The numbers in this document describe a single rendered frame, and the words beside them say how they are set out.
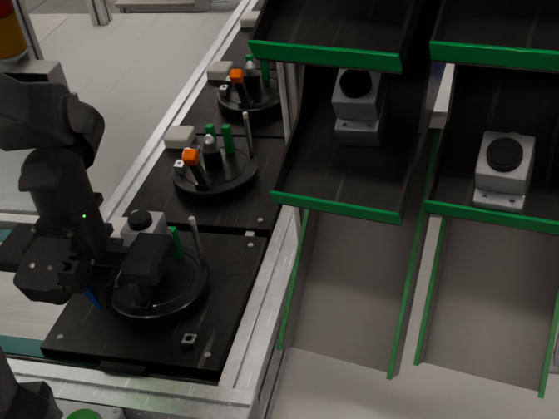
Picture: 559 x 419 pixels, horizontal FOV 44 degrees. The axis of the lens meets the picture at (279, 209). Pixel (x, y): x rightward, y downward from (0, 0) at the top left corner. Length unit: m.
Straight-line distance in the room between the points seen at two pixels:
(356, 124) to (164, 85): 1.03
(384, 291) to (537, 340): 0.17
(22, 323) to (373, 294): 0.52
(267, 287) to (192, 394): 0.19
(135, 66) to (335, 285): 1.11
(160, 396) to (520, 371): 0.41
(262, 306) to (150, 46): 1.09
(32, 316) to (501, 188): 0.70
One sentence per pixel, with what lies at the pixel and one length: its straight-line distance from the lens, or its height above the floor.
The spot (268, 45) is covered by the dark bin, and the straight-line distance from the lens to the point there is 0.59.
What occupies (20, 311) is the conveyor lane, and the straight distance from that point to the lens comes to 1.09.
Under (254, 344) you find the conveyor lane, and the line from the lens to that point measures 0.87.
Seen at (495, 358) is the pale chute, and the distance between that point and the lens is 0.80.
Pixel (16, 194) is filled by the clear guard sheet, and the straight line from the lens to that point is 1.18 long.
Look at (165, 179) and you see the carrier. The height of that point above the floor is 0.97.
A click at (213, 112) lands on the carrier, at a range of 1.31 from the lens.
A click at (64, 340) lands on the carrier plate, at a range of 0.94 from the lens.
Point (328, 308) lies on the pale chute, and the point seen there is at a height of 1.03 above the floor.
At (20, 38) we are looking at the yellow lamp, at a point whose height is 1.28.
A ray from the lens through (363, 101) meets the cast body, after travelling 0.67.
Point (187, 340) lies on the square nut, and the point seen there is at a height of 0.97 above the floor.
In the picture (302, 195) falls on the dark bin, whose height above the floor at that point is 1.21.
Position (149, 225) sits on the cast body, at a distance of 0.87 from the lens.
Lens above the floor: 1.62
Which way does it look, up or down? 38 degrees down
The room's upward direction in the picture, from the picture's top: 8 degrees counter-clockwise
